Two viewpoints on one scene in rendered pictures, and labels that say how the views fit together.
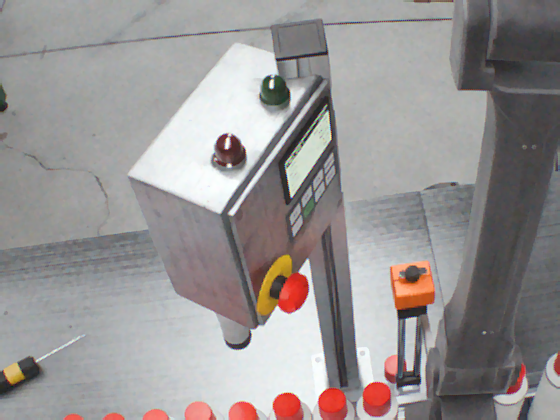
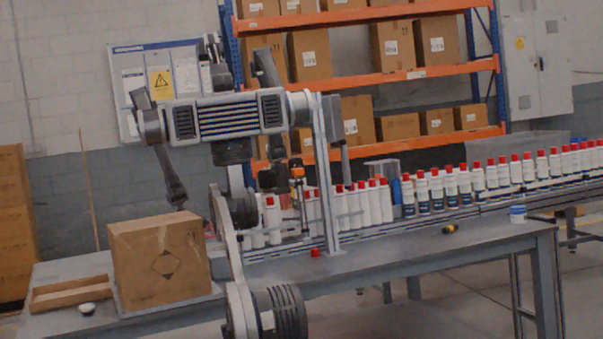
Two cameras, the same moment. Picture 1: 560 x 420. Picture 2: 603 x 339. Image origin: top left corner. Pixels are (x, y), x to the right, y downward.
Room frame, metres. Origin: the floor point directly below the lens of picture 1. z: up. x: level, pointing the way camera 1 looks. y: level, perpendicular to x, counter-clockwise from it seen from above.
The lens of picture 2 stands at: (3.07, -1.17, 1.49)
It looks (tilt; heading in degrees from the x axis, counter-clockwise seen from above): 6 degrees down; 158
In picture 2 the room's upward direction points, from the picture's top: 7 degrees counter-clockwise
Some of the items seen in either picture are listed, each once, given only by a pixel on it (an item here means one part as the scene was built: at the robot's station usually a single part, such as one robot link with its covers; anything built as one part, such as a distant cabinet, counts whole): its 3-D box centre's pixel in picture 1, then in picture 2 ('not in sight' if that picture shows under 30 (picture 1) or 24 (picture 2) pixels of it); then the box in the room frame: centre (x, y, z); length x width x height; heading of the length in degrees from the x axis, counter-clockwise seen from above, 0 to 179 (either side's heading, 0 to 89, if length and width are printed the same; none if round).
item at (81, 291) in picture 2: not in sight; (71, 291); (0.33, -1.07, 0.85); 0.30 x 0.26 x 0.04; 86
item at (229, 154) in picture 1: (228, 148); not in sight; (0.44, 0.03, 1.49); 0.03 x 0.03 x 0.02
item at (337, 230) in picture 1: (328, 254); (323, 173); (0.54, -0.04, 1.16); 0.04 x 0.04 x 0.67; 86
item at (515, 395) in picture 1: (502, 403); (272, 221); (0.38, -0.23, 0.98); 0.05 x 0.05 x 0.20
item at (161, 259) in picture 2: not in sight; (158, 258); (0.68, -0.77, 0.99); 0.30 x 0.24 x 0.27; 88
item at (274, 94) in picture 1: (273, 88); not in sight; (0.50, -0.01, 1.49); 0.03 x 0.03 x 0.02
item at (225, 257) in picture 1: (248, 189); (326, 118); (0.49, 0.03, 1.38); 0.17 x 0.10 x 0.19; 141
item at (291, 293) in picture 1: (289, 291); not in sight; (0.41, 0.01, 1.32); 0.04 x 0.03 x 0.04; 141
